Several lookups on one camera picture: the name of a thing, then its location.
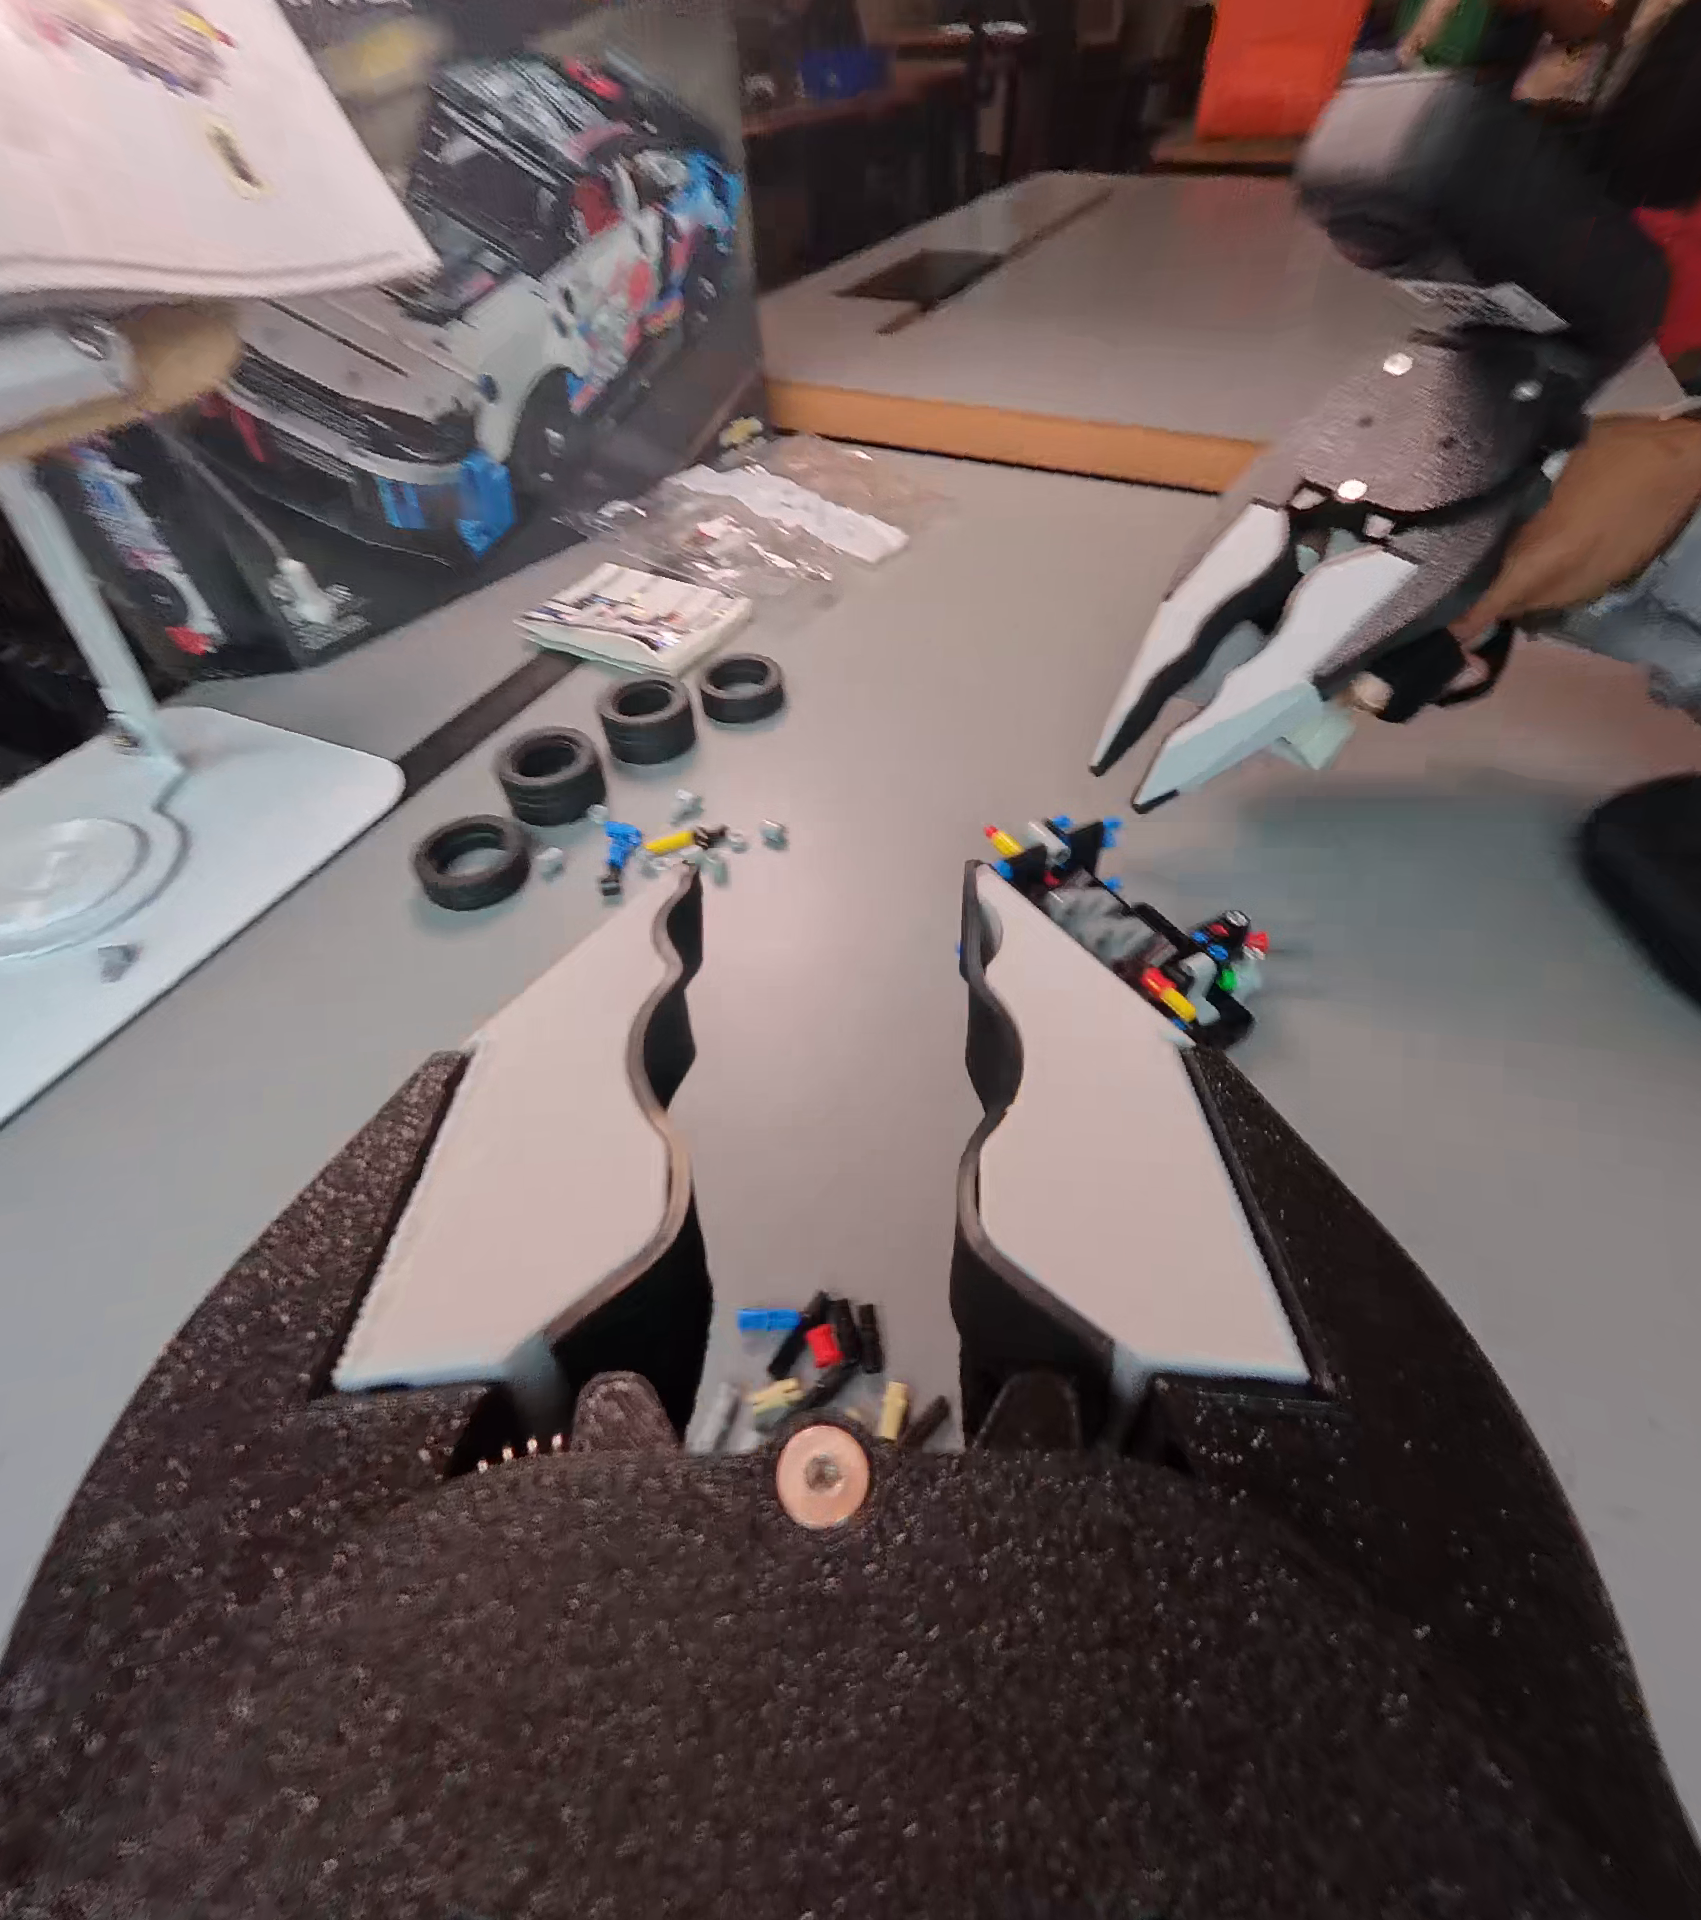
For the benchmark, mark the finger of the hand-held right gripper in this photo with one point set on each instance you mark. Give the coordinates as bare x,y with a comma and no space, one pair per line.
1196,644
1285,691

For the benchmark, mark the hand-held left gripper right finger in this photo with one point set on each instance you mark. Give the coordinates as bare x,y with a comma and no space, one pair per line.
1136,1185

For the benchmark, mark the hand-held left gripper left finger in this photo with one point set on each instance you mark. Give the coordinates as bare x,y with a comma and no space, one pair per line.
521,1171

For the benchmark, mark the toy car chassis assembly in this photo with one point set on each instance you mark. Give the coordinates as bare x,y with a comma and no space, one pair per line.
1165,960

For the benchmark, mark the building instruction booklet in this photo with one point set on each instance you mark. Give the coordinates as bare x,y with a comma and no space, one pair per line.
114,135

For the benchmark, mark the white desk stand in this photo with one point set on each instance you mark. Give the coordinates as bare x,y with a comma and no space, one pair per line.
41,901

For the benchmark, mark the person's right hand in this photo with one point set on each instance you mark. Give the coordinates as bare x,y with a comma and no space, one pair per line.
1616,494

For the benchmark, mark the black toy tyre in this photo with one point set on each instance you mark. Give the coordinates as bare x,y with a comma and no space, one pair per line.
445,878
722,705
527,788
624,734

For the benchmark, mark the white table with wooden edge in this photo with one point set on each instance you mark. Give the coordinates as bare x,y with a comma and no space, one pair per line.
1136,314

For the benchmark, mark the pile of small dark pins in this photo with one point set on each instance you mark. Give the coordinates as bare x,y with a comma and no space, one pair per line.
820,1334

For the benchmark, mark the scatter of small grey parts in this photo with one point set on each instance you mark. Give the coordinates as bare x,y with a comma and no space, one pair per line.
670,842

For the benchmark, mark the orange cloth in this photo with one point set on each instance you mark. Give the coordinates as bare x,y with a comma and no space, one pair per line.
1269,69

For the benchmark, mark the clear plastic bag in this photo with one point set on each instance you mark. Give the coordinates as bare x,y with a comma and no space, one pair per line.
731,541

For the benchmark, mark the sticker sheet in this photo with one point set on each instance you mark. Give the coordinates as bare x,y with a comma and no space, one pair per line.
632,615

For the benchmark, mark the toy race car box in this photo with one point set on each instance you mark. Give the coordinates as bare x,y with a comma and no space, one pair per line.
521,301

